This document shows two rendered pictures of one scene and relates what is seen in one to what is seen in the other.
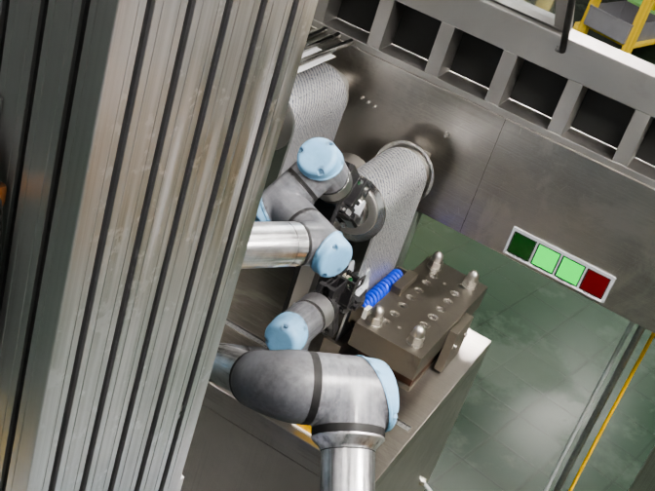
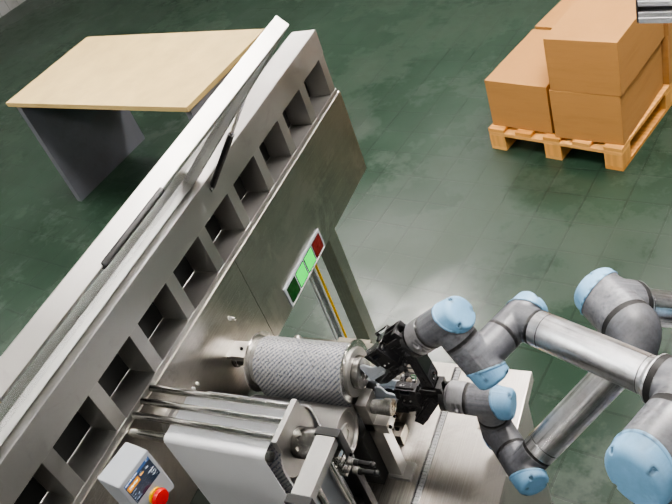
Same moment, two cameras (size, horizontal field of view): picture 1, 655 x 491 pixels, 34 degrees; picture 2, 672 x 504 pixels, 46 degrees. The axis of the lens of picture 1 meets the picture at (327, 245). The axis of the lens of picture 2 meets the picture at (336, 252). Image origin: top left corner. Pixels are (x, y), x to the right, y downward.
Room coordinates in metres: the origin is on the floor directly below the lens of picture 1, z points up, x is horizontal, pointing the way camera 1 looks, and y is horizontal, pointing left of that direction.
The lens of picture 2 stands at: (1.54, 1.14, 2.57)
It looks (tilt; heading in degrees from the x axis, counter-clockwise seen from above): 38 degrees down; 286
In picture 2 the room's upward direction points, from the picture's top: 22 degrees counter-clockwise
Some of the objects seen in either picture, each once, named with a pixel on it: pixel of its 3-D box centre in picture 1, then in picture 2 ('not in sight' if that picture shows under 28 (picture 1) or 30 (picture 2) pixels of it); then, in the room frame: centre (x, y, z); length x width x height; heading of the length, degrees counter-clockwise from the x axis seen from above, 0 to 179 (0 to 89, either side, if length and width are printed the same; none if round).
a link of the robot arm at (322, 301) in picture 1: (312, 312); (456, 398); (1.74, -0.01, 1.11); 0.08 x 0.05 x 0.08; 70
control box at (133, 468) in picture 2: not in sight; (140, 483); (2.16, 0.48, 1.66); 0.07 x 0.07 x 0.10; 61
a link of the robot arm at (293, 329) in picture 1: (293, 330); (490, 402); (1.67, 0.01, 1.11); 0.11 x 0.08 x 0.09; 160
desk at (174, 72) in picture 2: not in sight; (160, 124); (3.53, -3.08, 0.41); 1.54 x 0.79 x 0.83; 153
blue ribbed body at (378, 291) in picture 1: (380, 290); not in sight; (2.03, -0.14, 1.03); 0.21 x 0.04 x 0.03; 160
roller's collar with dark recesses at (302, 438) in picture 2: not in sight; (311, 443); (2.01, 0.22, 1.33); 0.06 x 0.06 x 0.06; 70
